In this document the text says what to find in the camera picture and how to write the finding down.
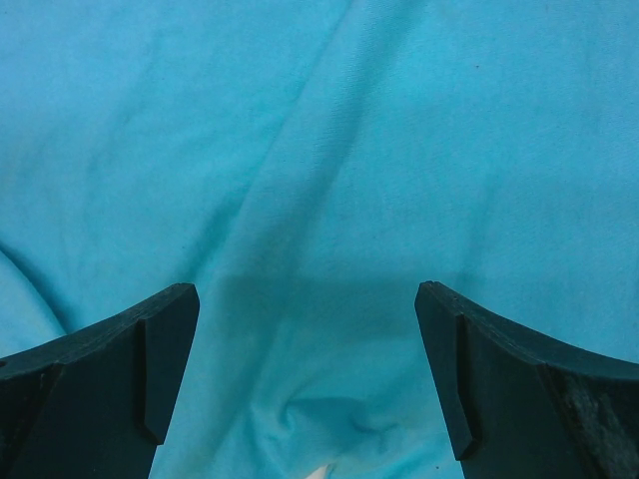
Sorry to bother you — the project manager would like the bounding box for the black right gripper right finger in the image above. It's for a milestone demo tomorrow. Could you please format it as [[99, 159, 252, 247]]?
[[414, 281, 638, 479]]

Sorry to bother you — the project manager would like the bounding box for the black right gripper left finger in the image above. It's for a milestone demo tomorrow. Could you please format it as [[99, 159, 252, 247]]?
[[1, 283, 200, 479]]

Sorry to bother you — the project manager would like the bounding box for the teal t shirt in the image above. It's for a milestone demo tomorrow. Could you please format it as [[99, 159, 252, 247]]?
[[1, 1, 638, 478]]

